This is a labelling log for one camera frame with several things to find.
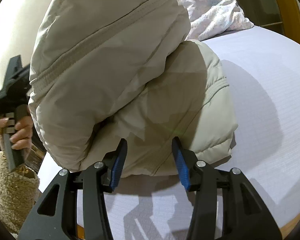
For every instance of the beige puffer jacket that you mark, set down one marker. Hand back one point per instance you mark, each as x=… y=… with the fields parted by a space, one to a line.
x=102 y=80

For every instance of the bed with lavender sheet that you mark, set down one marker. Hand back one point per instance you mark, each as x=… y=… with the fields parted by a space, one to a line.
x=265 y=105

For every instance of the floral lilac duvet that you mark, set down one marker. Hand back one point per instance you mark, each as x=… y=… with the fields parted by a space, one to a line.
x=210 y=10

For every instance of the dark glass door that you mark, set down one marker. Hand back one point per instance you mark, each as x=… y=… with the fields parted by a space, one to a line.
x=265 y=0

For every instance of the person's left hand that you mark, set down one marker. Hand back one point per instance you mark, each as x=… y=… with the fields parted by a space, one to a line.
x=23 y=135

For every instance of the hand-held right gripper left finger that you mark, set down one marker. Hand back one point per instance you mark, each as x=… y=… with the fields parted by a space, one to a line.
x=117 y=170

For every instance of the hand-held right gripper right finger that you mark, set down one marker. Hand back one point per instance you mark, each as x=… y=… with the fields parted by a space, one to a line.
x=182 y=165

